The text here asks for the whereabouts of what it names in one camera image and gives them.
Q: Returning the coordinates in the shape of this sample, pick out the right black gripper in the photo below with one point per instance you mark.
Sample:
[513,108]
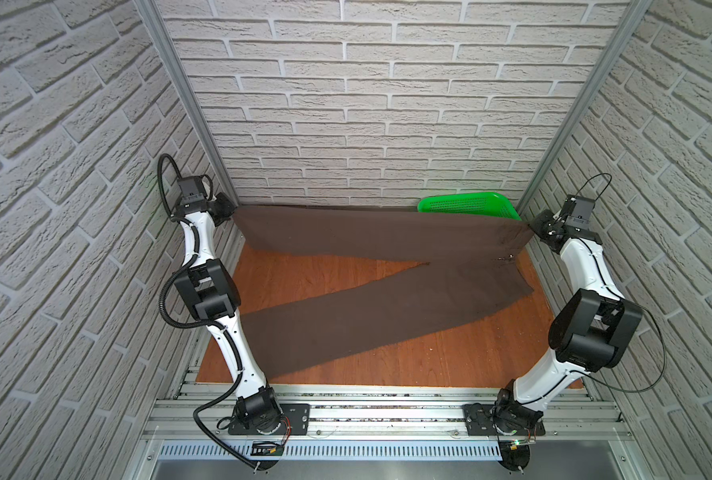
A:
[540,224]

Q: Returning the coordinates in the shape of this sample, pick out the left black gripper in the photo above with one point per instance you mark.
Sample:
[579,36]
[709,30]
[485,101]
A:
[229,205]

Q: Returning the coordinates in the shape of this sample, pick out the brown trousers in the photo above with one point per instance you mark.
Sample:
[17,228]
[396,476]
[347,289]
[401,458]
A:
[463,268]

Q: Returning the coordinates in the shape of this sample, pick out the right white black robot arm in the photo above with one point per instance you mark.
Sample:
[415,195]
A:
[590,333]

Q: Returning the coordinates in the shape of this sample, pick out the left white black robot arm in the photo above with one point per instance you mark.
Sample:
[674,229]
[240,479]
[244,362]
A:
[203,294]

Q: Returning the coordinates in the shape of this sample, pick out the green plastic basket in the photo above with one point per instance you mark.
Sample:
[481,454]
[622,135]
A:
[489,204]

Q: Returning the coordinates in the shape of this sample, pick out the small black electronics box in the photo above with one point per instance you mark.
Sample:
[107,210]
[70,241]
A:
[267,449]

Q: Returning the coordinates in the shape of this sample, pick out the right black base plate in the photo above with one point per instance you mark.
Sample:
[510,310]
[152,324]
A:
[482,419]

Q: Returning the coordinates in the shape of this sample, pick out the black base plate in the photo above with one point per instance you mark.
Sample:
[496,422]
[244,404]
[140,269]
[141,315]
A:
[482,419]
[294,415]

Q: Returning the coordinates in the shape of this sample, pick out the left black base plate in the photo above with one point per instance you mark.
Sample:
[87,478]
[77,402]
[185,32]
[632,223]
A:
[294,415]

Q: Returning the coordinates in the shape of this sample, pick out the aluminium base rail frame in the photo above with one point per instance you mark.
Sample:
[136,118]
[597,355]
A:
[383,423]

